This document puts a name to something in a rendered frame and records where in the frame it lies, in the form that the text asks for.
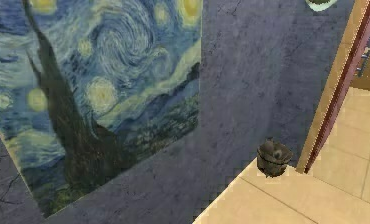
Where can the blue starry night painting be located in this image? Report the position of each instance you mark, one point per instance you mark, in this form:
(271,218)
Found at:
(103,93)

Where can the dark grey waste bin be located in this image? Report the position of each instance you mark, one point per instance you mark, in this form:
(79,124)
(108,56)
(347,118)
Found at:
(273,158)

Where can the red brown room door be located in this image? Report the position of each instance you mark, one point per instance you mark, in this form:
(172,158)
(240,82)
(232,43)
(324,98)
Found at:
(341,83)

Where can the pale green round lamp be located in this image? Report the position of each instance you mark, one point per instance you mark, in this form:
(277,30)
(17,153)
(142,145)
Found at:
(320,4)

